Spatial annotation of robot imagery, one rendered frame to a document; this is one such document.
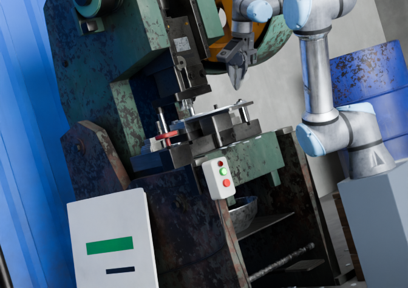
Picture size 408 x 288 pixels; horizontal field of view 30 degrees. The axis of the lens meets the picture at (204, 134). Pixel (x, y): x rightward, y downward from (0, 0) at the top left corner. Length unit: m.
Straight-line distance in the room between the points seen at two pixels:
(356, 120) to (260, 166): 0.57
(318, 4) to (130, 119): 1.09
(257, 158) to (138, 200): 0.48
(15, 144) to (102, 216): 0.89
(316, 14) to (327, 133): 0.38
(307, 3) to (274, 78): 2.94
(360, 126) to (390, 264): 0.44
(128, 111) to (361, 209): 1.06
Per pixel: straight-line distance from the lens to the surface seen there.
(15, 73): 3.89
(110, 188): 3.05
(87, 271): 3.21
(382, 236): 2.47
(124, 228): 2.99
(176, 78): 2.90
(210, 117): 2.84
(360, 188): 2.45
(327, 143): 2.39
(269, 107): 5.06
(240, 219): 2.90
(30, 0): 4.05
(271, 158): 2.93
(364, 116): 2.45
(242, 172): 2.81
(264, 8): 2.60
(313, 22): 2.25
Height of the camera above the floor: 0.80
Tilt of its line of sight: 2 degrees down
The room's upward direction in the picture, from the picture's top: 17 degrees counter-clockwise
